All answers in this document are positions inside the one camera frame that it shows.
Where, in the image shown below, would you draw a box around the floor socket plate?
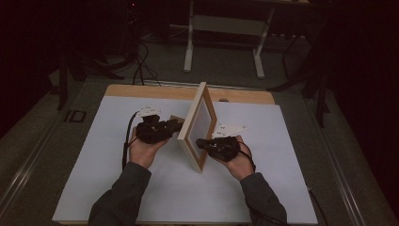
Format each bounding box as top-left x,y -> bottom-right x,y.
64,109 -> 88,123

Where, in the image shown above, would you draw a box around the white table mat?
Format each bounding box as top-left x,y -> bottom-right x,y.
51,94 -> 319,225

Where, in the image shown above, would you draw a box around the metal floor rail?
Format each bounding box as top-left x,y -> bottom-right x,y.
135,78 -> 271,92
304,98 -> 368,226
0,106 -> 69,210

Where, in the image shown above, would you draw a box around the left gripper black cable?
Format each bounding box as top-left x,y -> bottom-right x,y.
120,111 -> 140,172

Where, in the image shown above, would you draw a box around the white-legged desk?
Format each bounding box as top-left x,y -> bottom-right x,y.
183,0 -> 311,80

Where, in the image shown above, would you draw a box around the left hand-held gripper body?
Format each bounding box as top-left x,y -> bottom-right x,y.
135,105 -> 172,145

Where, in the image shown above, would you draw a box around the black stand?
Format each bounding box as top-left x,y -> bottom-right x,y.
267,31 -> 333,128
56,46 -> 126,111

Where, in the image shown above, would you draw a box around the black floor cables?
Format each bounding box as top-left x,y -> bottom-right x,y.
131,39 -> 163,88

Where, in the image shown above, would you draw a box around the person's left hand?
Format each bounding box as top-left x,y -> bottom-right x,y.
128,126 -> 170,170

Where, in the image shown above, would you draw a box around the wooden picture frame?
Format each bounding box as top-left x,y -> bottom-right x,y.
168,81 -> 218,174

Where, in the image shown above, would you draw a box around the person's right hand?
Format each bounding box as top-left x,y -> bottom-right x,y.
218,135 -> 257,182

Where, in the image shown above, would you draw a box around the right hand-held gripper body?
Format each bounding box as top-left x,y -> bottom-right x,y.
205,123 -> 248,163

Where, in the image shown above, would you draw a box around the dark equipment tower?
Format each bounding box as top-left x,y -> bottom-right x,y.
120,0 -> 142,60

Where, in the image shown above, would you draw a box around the black cable beside table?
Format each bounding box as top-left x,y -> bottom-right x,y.
307,186 -> 329,226

